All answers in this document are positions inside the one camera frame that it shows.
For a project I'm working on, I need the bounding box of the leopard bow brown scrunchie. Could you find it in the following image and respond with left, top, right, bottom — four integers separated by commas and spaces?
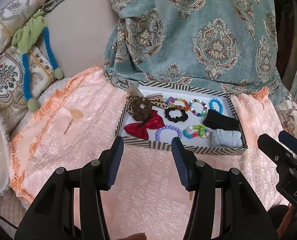
126, 87, 168, 121

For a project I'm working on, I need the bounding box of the beige striped bolster pillow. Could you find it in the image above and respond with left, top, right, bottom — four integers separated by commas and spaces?
0, 0, 47, 54

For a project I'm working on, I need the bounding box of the black scrunchie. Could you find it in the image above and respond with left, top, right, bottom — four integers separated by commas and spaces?
164, 107, 188, 123

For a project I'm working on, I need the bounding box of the rainbow chunky bead bracelet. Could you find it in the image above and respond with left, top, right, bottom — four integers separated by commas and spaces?
166, 96, 191, 112

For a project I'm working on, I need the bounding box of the light blue fluffy headband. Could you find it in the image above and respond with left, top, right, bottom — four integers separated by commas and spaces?
211, 129, 242, 148

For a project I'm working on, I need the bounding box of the striped jewelry tray box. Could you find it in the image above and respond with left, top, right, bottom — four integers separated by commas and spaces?
114, 80, 248, 156

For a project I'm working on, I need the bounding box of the green blue chip bracelet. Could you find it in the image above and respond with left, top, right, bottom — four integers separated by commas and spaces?
182, 124, 211, 139

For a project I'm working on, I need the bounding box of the multicolour round bead bracelet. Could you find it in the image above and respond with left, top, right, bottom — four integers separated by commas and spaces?
189, 98, 208, 118

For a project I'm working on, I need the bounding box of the black headband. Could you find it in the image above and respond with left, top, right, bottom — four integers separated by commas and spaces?
203, 109, 239, 131

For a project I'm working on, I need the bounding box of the pink quilted bedspread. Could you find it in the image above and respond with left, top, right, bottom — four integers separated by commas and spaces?
10, 67, 287, 239

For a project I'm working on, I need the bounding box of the teal damask blanket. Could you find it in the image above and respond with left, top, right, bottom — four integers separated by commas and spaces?
43, 0, 297, 104

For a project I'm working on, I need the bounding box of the person's right hand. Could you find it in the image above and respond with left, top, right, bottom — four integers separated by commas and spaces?
119, 232, 147, 240

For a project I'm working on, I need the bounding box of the purple bead bracelet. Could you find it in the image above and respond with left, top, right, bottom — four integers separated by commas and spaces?
154, 125, 183, 143

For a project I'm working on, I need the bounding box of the red satin bow clip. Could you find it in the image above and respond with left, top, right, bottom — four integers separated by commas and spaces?
124, 110, 165, 140

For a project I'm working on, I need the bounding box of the blue green plush toy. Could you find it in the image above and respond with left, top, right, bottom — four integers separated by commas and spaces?
11, 11, 64, 112

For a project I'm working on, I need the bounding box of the floral embroidered cushion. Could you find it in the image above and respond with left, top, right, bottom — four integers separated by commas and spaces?
0, 46, 54, 133

